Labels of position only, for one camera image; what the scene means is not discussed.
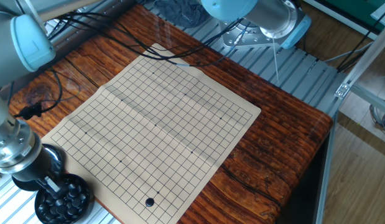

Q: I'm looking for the black bowl of stones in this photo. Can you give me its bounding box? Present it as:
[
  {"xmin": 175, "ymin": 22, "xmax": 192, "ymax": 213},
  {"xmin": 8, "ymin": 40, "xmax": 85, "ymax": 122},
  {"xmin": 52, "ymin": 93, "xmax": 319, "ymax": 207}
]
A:
[{"xmin": 34, "ymin": 173, "xmax": 94, "ymax": 224}]

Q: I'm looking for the black bowl lid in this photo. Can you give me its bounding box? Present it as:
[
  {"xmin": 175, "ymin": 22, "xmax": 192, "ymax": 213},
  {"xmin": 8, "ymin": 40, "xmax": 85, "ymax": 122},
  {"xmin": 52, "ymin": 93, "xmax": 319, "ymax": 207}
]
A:
[{"xmin": 11, "ymin": 143, "xmax": 66, "ymax": 192}]

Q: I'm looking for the grey cable coil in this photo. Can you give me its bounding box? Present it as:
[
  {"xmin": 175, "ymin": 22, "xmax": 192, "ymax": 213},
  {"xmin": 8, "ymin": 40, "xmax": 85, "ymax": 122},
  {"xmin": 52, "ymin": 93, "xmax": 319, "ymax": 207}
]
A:
[{"xmin": 368, "ymin": 100, "xmax": 385, "ymax": 140}]

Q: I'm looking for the thick black cable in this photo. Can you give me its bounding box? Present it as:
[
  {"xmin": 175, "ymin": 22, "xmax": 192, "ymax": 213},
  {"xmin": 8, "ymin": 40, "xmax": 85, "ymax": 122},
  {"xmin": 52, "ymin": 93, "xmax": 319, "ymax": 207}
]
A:
[{"xmin": 49, "ymin": 12, "xmax": 252, "ymax": 63}]

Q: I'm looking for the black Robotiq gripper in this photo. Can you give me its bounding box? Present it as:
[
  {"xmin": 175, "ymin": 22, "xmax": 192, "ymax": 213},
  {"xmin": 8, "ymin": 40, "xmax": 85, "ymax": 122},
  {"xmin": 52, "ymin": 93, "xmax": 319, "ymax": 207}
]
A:
[{"xmin": 12, "ymin": 148, "xmax": 62, "ymax": 194}]

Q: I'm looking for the thin white cord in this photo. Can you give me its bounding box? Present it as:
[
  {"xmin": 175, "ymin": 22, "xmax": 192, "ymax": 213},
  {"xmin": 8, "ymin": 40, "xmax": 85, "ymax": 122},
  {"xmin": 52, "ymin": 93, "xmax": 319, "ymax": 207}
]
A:
[{"xmin": 271, "ymin": 37, "xmax": 281, "ymax": 85}]

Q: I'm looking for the aluminium frame beam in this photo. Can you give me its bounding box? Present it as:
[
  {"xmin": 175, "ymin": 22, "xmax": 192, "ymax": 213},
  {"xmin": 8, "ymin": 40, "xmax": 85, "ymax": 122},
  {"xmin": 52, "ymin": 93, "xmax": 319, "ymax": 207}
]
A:
[
  {"xmin": 314, "ymin": 110, "xmax": 338, "ymax": 224},
  {"xmin": 334, "ymin": 28, "xmax": 385, "ymax": 100},
  {"xmin": 350, "ymin": 84, "xmax": 385, "ymax": 115}
]

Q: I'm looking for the aluminium frame rail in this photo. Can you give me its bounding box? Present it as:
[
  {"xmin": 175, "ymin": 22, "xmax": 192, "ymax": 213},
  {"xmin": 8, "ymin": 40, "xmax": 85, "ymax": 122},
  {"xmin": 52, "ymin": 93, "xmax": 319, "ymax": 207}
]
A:
[{"xmin": 45, "ymin": 0, "xmax": 140, "ymax": 47}]

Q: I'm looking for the black cable grey sleeve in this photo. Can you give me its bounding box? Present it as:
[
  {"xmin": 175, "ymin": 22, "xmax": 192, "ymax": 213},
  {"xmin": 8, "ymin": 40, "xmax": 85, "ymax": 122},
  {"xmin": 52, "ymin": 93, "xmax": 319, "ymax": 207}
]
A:
[{"xmin": 49, "ymin": 12, "xmax": 252, "ymax": 68}]

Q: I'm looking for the beige Go board mat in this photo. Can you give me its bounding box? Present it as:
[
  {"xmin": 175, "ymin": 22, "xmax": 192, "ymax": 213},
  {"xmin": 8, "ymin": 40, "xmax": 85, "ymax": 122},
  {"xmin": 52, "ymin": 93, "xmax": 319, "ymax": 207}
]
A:
[{"xmin": 41, "ymin": 43, "xmax": 262, "ymax": 224}]

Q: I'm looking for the dark blue towel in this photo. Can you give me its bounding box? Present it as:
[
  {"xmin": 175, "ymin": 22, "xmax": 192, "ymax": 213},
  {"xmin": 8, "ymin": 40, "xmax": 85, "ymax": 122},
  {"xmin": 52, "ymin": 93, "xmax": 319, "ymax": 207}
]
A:
[{"xmin": 154, "ymin": 0, "xmax": 211, "ymax": 29}]

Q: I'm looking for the black cable angled plug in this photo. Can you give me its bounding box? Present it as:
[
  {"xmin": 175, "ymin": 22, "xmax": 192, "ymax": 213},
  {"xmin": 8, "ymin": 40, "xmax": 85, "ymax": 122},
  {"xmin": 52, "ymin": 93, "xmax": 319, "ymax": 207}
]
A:
[{"xmin": 13, "ymin": 70, "xmax": 64, "ymax": 121}]

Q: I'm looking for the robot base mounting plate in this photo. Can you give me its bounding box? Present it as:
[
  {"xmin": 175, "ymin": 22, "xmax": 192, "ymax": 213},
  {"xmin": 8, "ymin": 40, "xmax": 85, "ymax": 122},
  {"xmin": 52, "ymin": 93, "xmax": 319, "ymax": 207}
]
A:
[{"xmin": 220, "ymin": 21, "xmax": 286, "ymax": 49}]

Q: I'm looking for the white cable strap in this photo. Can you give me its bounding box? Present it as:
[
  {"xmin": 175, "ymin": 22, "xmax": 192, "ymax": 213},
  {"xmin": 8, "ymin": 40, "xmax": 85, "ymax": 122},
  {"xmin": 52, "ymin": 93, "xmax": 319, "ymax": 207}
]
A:
[{"xmin": 16, "ymin": 0, "xmax": 49, "ymax": 32}]

